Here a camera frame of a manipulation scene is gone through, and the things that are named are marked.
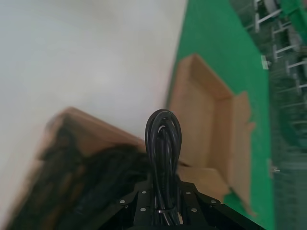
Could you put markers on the green felt table cloth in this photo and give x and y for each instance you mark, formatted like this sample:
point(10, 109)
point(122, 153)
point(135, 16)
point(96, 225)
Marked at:
point(216, 36)

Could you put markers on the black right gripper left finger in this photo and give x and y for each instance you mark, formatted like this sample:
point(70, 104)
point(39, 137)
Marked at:
point(139, 210)

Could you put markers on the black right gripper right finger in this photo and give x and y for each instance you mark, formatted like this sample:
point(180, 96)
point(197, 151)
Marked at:
point(204, 213)

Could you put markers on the silver binder clip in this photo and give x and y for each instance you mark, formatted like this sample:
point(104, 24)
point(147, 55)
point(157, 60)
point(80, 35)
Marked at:
point(265, 62)
point(272, 169)

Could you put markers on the empty open cardboard box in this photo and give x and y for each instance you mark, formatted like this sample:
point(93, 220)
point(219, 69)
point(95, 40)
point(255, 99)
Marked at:
point(204, 119)

